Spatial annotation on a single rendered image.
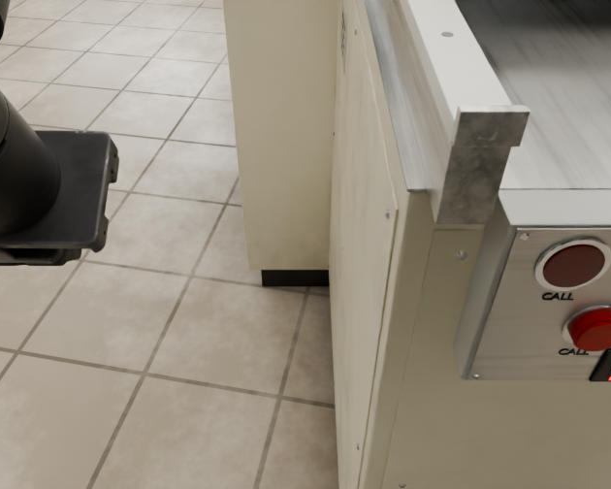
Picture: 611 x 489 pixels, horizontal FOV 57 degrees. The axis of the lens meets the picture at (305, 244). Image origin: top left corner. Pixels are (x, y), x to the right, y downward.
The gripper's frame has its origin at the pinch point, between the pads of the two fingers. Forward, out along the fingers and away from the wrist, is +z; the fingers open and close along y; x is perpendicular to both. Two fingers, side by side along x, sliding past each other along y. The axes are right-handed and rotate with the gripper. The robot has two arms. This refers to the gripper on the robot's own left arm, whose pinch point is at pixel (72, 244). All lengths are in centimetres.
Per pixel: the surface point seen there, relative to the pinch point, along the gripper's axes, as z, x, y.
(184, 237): 109, -42, 17
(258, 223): 79, -34, -6
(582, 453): 18.9, 12.8, -40.9
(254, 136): 59, -44, -6
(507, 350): 0.5, 6.7, -28.5
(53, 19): 182, -180, 105
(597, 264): -6.8, 3.2, -31.2
